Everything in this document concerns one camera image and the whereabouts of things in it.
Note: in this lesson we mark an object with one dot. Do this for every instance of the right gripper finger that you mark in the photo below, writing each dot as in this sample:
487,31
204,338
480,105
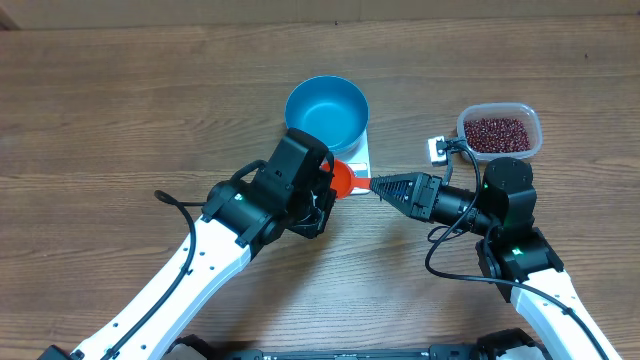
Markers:
396,183
401,200

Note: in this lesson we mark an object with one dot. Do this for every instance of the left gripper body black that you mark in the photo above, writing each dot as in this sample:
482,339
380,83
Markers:
315,207

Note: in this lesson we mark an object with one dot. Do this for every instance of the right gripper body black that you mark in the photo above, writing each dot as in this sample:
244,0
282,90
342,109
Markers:
427,198

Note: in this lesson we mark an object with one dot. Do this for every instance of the orange measuring scoop blue handle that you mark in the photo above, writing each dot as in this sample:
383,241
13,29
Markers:
344,180

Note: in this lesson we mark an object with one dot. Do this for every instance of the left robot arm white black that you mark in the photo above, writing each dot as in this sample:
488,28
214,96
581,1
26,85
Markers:
289,192

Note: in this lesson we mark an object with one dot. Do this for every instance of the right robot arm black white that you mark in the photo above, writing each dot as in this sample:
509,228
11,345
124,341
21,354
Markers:
513,254

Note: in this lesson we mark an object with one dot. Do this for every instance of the white digital kitchen scale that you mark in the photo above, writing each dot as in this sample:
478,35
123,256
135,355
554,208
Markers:
358,157

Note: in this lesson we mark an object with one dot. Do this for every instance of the blue bowl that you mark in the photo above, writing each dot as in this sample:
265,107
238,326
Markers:
331,108

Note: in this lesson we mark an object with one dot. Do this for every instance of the red beans in container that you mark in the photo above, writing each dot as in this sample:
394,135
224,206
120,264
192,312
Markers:
497,135

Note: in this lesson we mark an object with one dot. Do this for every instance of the clear plastic container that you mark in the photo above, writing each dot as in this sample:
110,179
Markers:
519,111

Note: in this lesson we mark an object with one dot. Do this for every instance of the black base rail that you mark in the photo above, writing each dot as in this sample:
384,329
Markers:
510,344

